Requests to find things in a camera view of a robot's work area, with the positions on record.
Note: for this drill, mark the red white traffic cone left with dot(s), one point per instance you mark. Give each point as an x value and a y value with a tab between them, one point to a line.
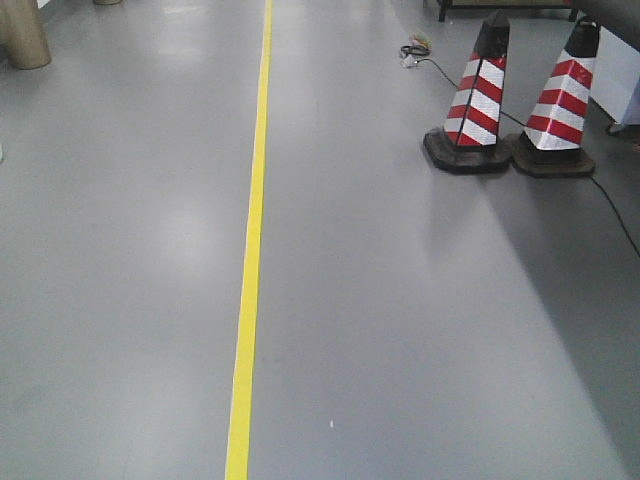
468	142

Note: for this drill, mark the red white traffic cone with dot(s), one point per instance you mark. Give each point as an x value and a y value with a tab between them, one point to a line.
550	144
468	142

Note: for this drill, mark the red white traffic cone right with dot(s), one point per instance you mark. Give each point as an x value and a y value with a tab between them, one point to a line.
550	144

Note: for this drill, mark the cardboard tube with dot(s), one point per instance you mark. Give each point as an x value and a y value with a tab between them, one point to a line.
23	36

